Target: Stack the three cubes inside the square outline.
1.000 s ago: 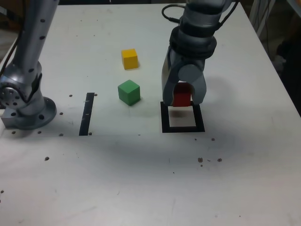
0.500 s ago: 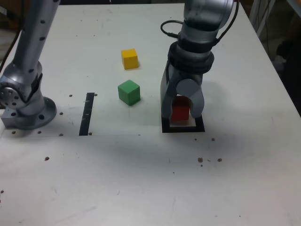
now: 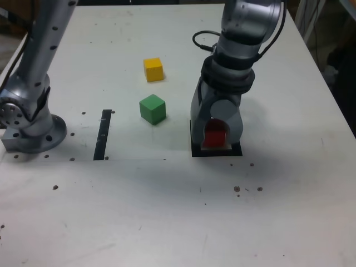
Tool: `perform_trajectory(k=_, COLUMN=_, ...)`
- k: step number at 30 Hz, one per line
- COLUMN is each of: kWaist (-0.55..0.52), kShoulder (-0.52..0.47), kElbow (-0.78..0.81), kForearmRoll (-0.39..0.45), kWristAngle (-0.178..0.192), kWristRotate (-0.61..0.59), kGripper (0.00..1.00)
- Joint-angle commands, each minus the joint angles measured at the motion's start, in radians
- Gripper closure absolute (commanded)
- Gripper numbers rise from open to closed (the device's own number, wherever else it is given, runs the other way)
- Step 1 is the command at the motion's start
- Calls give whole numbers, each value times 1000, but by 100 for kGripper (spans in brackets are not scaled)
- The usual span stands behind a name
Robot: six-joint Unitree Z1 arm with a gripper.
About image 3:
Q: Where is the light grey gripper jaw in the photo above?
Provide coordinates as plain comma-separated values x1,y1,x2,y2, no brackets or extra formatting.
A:
210,98,245,146

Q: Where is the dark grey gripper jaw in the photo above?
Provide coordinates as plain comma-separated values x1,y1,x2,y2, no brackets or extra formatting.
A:
190,78,217,147

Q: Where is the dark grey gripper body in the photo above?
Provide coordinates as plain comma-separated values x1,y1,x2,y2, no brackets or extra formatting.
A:
214,90,242,106

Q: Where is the red cube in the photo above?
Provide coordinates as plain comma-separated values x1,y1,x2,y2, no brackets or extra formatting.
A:
204,118,228,148

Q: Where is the green cube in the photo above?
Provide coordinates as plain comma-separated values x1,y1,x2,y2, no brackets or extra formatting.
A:
139,93,167,126

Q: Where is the yellow cube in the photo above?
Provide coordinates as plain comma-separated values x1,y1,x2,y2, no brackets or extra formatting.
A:
143,57,164,83

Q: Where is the black tape square outline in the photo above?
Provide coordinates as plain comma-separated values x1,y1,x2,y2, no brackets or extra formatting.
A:
189,118,243,158

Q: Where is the black tape strip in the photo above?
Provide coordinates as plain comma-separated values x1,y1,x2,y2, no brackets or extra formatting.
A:
93,109,112,161

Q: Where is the white metal frame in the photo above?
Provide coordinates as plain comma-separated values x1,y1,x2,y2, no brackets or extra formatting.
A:
294,0,328,48

